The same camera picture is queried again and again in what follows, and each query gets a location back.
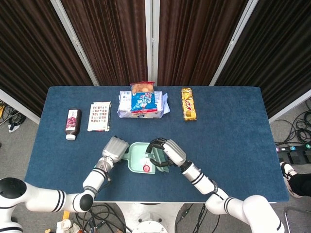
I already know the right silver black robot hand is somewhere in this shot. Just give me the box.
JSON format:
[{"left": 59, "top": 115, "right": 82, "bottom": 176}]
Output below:
[{"left": 145, "top": 137, "right": 187, "bottom": 168}]

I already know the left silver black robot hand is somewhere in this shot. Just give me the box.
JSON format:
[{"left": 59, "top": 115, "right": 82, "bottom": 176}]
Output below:
[{"left": 102, "top": 136, "right": 130, "bottom": 164}]

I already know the light green plastic dustpan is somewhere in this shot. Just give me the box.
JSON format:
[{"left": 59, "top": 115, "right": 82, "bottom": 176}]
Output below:
[{"left": 121, "top": 142, "right": 156, "bottom": 175}]

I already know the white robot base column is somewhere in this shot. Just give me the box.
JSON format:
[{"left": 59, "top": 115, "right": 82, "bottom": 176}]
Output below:
[{"left": 116, "top": 202, "right": 189, "bottom": 233}]

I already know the dark bottle with white cap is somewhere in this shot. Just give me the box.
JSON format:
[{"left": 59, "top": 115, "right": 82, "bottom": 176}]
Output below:
[{"left": 64, "top": 108, "right": 82, "bottom": 141}]

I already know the white printed flat box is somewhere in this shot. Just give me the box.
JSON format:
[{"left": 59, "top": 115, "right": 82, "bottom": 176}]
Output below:
[{"left": 87, "top": 101, "right": 112, "bottom": 133}]

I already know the white tissue pack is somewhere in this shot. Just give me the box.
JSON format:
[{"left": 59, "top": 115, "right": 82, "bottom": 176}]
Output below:
[{"left": 117, "top": 90, "right": 171, "bottom": 119}]

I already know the gold snack package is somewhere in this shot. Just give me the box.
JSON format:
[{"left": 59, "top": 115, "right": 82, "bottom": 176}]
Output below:
[{"left": 181, "top": 87, "right": 198, "bottom": 122}]

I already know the blue red snack bag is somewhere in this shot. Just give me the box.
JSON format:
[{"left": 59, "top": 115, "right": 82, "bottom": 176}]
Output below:
[{"left": 130, "top": 81, "right": 158, "bottom": 114}]

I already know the blue tablecloth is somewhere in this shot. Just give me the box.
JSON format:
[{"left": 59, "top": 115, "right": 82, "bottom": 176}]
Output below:
[{"left": 24, "top": 86, "right": 290, "bottom": 203}]

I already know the dark brown curtain panel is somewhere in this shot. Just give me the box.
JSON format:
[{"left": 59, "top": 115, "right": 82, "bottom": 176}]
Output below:
[
  {"left": 0, "top": 0, "right": 94, "bottom": 117},
  {"left": 215, "top": 0, "right": 311, "bottom": 117},
  {"left": 157, "top": 0, "right": 248, "bottom": 86},
  {"left": 60, "top": 0, "right": 148, "bottom": 86}
]

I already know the white sneaker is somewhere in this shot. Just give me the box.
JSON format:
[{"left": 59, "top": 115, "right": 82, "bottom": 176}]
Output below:
[{"left": 280, "top": 161, "right": 299, "bottom": 198}]

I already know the black trouser leg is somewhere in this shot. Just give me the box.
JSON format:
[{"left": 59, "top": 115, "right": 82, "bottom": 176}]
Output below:
[{"left": 289, "top": 173, "right": 311, "bottom": 197}]

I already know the black cable bundle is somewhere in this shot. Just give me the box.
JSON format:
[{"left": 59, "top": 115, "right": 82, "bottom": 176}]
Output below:
[
  {"left": 0, "top": 100, "right": 27, "bottom": 128},
  {"left": 274, "top": 98, "right": 311, "bottom": 144},
  {"left": 72, "top": 202, "right": 132, "bottom": 233}
]

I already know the white upright frame post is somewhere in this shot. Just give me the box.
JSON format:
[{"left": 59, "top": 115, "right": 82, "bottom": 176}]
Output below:
[{"left": 144, "top": 0, "right": 160, "bottom": 87}]

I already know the white slanted frame post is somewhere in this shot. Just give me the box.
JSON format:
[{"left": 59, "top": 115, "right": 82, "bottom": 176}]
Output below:
[
  {"left": 209, "top": 0, "right": 259, "bottom": 87},
  {"left": 50, "top": 0, "right": 100, "bottom": 87}
]

